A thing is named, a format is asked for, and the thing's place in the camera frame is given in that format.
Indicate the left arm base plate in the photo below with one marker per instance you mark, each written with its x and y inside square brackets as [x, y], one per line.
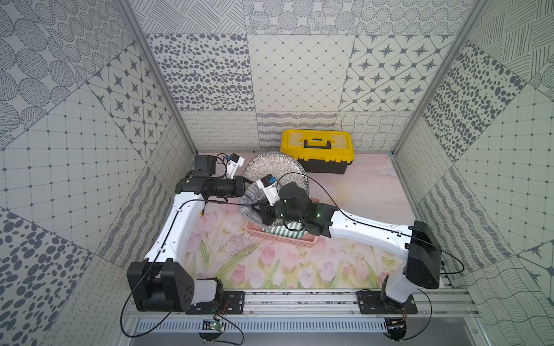
[226, 303]

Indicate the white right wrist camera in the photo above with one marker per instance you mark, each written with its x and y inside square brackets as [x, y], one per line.
[268, 185]

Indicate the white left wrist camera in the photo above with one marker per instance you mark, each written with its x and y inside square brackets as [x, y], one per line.
[234, 162]

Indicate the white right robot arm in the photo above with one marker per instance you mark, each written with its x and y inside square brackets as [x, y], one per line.
[415, 245]

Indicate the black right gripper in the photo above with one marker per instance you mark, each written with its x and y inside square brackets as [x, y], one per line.
[267, 216]

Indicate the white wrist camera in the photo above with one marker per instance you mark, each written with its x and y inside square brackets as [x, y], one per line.
[268, 185]
[234, 162]

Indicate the pink perforated plastic basket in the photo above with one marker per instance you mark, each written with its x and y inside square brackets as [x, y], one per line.
[253, 229]

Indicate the yellow and black toolbox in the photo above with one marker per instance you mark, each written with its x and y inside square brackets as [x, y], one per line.
[319, 151]

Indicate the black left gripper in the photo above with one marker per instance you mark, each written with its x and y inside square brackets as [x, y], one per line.
[238, 186]

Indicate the white perforated cable tray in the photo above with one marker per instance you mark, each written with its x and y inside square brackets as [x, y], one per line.
[266, 325]

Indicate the green white striped plate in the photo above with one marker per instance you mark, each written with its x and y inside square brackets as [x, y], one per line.
[291, 230]

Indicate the speckled grey round plate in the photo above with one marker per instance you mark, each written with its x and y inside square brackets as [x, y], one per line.
[282, 167]

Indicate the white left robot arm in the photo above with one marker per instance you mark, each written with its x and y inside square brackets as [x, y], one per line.
[160, 282]

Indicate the grey knitted dish cloth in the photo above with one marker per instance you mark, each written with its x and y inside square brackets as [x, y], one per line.
[252, 206]

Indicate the aluminium mounting rail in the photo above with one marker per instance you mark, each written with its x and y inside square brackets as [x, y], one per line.
[343, 303]

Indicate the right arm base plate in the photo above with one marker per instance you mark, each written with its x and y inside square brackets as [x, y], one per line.
[375, 302]

